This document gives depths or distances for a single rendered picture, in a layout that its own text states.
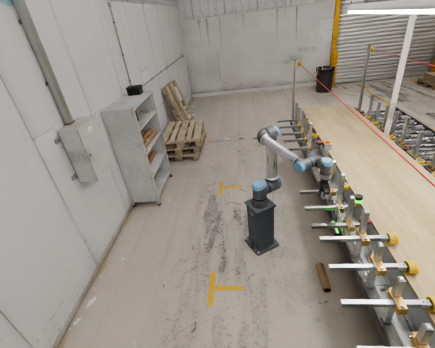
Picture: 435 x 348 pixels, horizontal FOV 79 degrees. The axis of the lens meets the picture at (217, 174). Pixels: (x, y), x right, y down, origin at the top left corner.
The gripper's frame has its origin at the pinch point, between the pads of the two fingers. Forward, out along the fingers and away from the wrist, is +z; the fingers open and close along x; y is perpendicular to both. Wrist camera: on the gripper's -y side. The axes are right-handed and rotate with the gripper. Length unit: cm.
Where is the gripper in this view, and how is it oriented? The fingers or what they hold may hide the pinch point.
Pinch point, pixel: (323, 198)
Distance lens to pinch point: 245.8
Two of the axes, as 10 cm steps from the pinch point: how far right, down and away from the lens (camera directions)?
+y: 0.6, -5.2, 8.5
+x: -9.9, 0.7, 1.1
